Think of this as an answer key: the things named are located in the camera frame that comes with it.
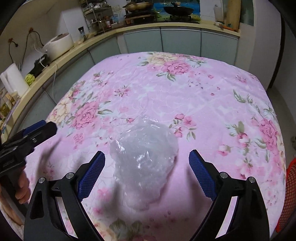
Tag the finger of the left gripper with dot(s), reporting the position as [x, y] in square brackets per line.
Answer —
[34, 127]

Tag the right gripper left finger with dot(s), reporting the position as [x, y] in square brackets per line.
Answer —
[44, 220]

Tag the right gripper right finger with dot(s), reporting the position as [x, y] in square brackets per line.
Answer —
[249, 220]

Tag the clear plastic bag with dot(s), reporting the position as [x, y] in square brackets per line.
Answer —
[144, 156]

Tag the grey kitchen counter cabinets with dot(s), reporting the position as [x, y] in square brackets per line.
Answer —
[111, 42]

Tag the red mesh trash basket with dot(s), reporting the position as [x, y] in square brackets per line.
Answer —
[289, 203]

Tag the person's left hand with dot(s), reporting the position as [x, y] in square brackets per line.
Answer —
[22, 195]

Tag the white electric kettle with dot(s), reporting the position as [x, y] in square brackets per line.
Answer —
[13, 81]

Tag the white rice cooker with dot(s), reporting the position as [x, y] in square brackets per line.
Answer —
[58, 46]

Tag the pink floral tablecloth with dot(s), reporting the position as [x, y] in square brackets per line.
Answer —
[221, 111]

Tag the metal spice rack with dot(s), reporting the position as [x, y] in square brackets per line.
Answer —
[96, 14]

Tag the black gas stove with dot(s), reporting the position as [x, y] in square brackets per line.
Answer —
[153, 18]

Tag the golden frying pan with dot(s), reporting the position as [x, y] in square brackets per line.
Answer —
[138, 6]

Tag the black wok on stove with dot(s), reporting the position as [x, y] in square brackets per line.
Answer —
[176, 10]

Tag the wooden cutting board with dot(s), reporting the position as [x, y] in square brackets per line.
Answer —
[233, 14]

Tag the white paper towel roll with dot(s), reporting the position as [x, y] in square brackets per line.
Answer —
[219, 14]

